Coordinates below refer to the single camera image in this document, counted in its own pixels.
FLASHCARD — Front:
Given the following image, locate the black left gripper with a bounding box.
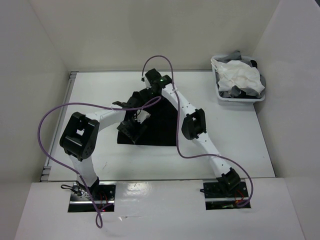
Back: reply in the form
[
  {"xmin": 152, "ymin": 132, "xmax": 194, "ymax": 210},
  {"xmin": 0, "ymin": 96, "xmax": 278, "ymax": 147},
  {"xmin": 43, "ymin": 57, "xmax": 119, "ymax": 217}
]
[{"xmin": 117, "ymin": 116, "xmax": 148, "ymax": 145}]

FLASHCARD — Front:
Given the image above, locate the black skirt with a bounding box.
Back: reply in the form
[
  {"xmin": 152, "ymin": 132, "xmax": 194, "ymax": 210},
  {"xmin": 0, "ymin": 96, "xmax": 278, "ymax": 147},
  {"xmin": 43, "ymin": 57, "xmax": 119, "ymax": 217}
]
[{"xmin": 117, "ymin": 97, "xmax": 178, "ymax": 147}]

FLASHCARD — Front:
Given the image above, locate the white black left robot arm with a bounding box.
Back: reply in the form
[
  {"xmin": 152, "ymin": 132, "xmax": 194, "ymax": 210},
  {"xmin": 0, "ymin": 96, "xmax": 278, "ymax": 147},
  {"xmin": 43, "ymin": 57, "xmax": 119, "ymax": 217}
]
[{"xmin": 59, "ymin": 109, "xmax": 151, "ymax": 200}]

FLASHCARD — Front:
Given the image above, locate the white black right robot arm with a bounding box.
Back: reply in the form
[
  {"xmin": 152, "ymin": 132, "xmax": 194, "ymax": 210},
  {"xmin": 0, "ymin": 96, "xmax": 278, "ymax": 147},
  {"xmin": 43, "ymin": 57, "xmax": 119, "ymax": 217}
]
[{"xmin": 114, "ymin": 68, "xmax": 241, "ymax": 197}]

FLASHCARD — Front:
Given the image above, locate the grey skirt in basket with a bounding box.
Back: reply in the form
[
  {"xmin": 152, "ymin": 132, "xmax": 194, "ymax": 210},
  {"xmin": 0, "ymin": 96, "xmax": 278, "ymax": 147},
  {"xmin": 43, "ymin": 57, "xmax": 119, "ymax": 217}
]
[{"xmin": 217, "ymin": 50, "xmax": 267, "ymax": 99}]

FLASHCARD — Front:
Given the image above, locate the white skirt in basket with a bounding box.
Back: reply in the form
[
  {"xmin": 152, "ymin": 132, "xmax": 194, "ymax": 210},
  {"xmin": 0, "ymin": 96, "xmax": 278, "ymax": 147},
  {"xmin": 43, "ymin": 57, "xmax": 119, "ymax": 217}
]
[{"xmin": 211, "ymin": 59, "xmax": 265, "ymax": 95}]

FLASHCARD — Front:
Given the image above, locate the white laundry basket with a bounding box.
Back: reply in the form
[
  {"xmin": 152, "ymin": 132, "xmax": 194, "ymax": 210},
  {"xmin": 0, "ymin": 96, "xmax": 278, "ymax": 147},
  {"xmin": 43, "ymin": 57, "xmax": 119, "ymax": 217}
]
[{"xmin": 209, "ymin": 54, "xmax": 266, "ymax": 106}]

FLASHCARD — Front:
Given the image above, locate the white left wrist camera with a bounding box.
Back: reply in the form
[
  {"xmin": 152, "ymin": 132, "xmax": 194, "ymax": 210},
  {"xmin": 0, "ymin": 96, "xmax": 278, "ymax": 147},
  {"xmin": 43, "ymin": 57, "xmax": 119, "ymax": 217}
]
[{"xmin": 134, "ymin": 110, "xmax": 151, "ymax": 124}]

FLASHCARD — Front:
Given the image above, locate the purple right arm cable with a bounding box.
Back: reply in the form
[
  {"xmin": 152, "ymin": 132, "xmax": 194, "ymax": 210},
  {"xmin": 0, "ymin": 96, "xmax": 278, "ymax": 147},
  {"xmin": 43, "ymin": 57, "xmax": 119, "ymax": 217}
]
[{"xmin": 141, "ymin": 54, "xmax": 256, "ymax": 208}]

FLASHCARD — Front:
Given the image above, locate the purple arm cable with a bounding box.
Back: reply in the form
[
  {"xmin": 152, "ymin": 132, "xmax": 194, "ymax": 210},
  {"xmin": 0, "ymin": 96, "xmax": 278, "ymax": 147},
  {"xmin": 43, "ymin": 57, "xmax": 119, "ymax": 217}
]
[
  {"xmin": 141, "ymin": 54, "xmax": 256, "ymax": 208},
  {"xmin": 37, "ymin": 96, "xmax": 162, "ymax": 230}
]

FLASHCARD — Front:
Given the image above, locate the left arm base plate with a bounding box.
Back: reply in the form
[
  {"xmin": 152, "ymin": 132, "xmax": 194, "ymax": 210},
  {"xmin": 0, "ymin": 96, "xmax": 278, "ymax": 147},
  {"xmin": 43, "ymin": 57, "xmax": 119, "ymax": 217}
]
[{"xmin": 60, "ymin": 181, "xmax": 116, "ymax": 213}]

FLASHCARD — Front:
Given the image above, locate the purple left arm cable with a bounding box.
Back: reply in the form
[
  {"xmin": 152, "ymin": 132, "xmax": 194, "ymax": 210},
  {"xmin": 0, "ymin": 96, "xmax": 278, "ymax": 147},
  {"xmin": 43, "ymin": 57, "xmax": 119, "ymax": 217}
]
[{"xmin": 37, "ymin": 96, "xmax": 162, "ymax": 230}]

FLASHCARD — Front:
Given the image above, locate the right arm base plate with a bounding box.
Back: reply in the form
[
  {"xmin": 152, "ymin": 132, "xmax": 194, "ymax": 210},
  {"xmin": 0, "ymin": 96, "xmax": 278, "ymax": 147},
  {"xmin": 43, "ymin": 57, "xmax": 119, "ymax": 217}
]
[{"xmin": 199, "ymin": 181, "xmax": 251, "ymax": 210}]

